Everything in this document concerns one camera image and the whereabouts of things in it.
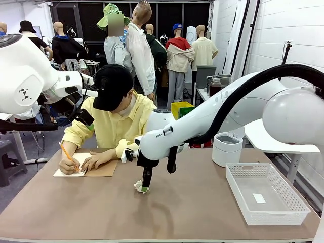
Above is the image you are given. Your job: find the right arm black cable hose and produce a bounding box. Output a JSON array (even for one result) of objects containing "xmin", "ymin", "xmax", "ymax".
[{"xmin": 166, "ymin": 64, "xmax": 324, "ymax": 175}]

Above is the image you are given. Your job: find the metal tray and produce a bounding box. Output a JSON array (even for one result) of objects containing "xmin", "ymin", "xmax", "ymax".
[{"xmin": 207, "ymin": 74, "xmax": 232, "ymax": 89}]

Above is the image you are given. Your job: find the green checked sun hat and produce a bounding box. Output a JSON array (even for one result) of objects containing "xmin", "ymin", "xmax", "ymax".
[{"xmin": 97, "ymin": 3, "xmax": 131, "ymax": 31}]

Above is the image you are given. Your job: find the white round trash can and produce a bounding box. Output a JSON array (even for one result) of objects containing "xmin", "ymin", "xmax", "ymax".
[{"xmin": 212, "ymin": 127, "xmax": 246, "ymax": 168}]

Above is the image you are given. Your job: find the mannequin red beige jacket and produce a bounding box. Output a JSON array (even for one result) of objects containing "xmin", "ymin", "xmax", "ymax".
[{"xmin": 164, "ymin": 28, "xmax": 195, "ymax": 112}]

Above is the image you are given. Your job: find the person's left forearm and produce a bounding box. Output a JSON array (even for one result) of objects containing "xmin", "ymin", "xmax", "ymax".
[{"xmin": 100, "ymin": 149, "xmax": 120, "ymax": 163}]

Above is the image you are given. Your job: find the person's right forearm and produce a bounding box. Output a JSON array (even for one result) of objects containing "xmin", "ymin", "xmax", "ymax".
[{"xmin": 60, "ymin": 140, "xmax": 79, "ymax": 163}]

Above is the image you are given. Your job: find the spiral notebook brown cover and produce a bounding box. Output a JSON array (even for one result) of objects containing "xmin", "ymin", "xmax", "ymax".
[{"xmin": 53, "ymin": 151, "xmax": 119, "ymax": 177}]

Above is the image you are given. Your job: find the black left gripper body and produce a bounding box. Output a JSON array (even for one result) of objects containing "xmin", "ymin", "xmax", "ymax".
[{"xmin": 56, "ymin": 92, "xmax": 85, "ymax": 119}]

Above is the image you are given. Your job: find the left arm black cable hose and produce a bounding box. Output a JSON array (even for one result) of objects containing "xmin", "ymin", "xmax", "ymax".
[{"xmin": 0, "ymin": 119, "xmax": 59, "ymax": 134}]

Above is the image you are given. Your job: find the white perforated plastic basket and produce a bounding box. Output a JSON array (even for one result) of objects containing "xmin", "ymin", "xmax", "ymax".
[{"xmin": 225, "ymin": 163, "xmax": 311, "ymax": 225}]

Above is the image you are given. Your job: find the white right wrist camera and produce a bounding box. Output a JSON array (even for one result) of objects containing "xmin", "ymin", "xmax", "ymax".
[{"xmin": 120, "ymin": 149, "xmax": 140, "ymax": 164}]

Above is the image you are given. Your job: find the green recycling bag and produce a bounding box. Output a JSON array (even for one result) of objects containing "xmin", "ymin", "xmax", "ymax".
[{"xmin": 178, "ymin": 107, "xmax": 196, "ymax": 120}]

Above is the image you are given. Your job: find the orange pencil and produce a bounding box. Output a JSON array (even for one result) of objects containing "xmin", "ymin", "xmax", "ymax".
[{"xmin": 58, "ymin": 141, "xmax": 80, "ymax": 172}]

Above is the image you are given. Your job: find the white tower fan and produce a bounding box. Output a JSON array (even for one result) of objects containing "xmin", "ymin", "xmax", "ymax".
[{"xmin": 186, "ymin": 26, "xmax": 198, "ymax": 84}]

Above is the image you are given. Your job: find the mannequin dark green jacket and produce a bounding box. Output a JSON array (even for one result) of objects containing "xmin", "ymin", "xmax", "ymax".
[{"xmin": 145, "ymin": 23, "xmax": 168, "ymax": 87}]

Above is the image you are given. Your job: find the gray plastic stool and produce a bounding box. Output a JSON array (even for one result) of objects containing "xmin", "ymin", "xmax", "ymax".
[{"xmin": 0, "ymin": 139, "xmax": 28, "ymax": 188}]

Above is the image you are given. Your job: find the tall mannequin white shirt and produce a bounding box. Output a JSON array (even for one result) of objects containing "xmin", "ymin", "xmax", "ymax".
[{"xmin": 125, "ymin": 0, "xmax": 156, "ymax": 101}]

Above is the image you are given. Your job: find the mannequin in gray shirt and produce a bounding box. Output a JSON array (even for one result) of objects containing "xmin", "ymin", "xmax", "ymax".
[{"xmin": 103, "ymin": 25, "xmax": 134, "ymax": 73}]

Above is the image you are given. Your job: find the person's left hand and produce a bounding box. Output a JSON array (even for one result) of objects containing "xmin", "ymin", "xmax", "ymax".
[{"xmin": 81, "ymin": 153, "xmax": 105, "ymax": 171}]

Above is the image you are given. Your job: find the mannequin cream shirt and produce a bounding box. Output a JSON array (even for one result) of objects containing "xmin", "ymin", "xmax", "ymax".
[{"xmin": 191, "ymin": 24, "xmax": 219, "ymax": 73}]

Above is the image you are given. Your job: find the black tripod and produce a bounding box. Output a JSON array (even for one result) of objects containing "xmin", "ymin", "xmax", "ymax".
[{"xmin": 281, "ymin": 40, "xmax": 293, "ymax": 67}]

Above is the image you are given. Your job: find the person's right hand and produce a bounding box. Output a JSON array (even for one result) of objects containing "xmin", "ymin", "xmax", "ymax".
[{"xmin": 58, "ymin": 157, "xmax": 82, "ymax": 175}]

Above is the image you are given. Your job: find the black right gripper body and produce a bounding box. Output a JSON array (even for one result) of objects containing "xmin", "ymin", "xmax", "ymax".
[{"xmin": 136, "ymin": 152, "xmax": 160, "ymax": 177}]

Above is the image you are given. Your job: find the large white table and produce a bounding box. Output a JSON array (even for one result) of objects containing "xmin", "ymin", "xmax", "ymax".
[{"xmin": 244, "ymin": 118, "xmax": 321, "ymax": 185}]

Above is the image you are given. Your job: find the black bucket hat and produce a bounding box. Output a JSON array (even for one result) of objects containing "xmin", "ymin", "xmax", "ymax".
[{"xmin": 19, "ymin": 20, "xmax": 37, "ymax": 34}]

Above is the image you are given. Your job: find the mannequin in black hoodie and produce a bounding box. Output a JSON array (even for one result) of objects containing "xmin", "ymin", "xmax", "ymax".
[{"xmin": 52, "ymin": 21, "xmax": 86, "ymax": 71}]

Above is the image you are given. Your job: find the gray box bin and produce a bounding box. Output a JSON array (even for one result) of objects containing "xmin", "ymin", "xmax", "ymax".
[{"xmin": 196, "ymin": 65, "xmax": 217, "ymax": 89}]

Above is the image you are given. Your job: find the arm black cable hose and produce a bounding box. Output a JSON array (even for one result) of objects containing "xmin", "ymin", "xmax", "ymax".
[
  {"xmin": 166, "ymin": 64, "xmax": 324, "ymax": 175},
  {"xmin": 0, "ymin": 119, "xmax": 59, "ymax": 134}
]

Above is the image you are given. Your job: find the black baseball cap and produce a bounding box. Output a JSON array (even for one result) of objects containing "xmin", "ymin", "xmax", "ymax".
[{"xmin": 92, "ymin": 64, "xmax": 134, "ymax": 112}]

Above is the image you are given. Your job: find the white paper ball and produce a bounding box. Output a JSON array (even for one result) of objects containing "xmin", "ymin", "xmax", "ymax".
[{"xmin": 133, "ymin": 179, "xmax": 150, "ymax": 195}]

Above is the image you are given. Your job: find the small white side table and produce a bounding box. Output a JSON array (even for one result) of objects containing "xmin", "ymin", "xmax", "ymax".
[{"xmin": 194, "ymin": 87, "xmax": 212, "ymax": 102}]

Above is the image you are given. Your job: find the mannequin in dark top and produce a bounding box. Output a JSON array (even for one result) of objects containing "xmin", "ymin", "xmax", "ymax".
[{"xmin": 21, "ymin": 30, "xmax": 54, "ymax": 61}]

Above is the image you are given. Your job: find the person in yellow shirt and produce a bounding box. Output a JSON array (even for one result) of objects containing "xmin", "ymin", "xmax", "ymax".
[{"xmin": 62, "ymin": 88, "xmax": 159, "ymax": 155}]

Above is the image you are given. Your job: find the white desk with legs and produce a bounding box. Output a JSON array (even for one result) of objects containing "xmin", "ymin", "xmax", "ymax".
[{"xmin": 0, "ymin": 112, "xmax": 49, "ymax": 164}]

